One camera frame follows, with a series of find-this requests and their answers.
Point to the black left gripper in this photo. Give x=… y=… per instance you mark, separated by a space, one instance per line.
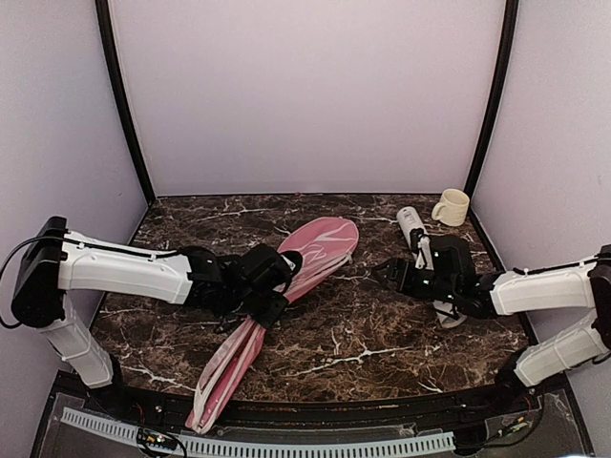
x=270 y=317

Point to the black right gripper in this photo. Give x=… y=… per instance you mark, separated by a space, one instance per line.
x=404 y=280

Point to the white shuttlecock tube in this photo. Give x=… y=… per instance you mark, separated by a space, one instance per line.
x=408 y=219

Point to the pink racket cover bag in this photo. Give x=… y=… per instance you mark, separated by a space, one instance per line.
x=325 y=244

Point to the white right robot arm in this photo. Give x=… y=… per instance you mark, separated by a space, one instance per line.
x=579 y=284

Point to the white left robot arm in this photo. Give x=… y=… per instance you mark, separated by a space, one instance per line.
x=59 y=260

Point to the cream ceramic mug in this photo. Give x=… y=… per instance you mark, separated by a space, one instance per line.
x=452 y=208

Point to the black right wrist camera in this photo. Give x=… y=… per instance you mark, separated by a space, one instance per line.
x=420 y=247

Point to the black front table rail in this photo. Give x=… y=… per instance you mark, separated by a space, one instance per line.
x=460 y=408

